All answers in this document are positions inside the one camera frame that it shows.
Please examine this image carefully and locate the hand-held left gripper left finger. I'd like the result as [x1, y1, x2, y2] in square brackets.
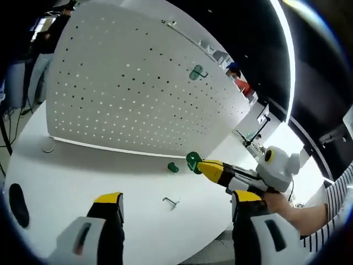
[54, 192, 125, 265]

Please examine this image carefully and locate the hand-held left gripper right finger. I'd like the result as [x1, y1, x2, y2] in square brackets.
[231, 189, 303, 265]

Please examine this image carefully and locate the grey metal hook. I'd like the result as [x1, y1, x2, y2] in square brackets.
[162, 196, 181, 211]

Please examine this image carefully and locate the white perforated mounting plate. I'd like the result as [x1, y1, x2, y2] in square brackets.
[41, 4, 253, 160]

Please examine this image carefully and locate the person's right hand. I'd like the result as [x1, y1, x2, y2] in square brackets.
[261, 190, 293, 221]

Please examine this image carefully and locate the black tripod stand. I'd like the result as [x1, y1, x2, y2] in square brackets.
[236, 115, 270, 149]

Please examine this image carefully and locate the white-framed screen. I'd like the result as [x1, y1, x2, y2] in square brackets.
[256, 103, 270, 124]

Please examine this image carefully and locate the black oval object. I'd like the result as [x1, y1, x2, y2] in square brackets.
[8, 183, 30, 229]

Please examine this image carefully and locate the striped shirt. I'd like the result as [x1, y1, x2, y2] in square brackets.
[299, 161, 353, 253]

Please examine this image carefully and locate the ceiling air conditioner unit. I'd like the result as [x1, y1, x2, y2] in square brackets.
[341, 106, 353, 133]

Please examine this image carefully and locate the white ceiling light strip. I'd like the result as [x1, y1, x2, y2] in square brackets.
[271, 0, 297, 125]

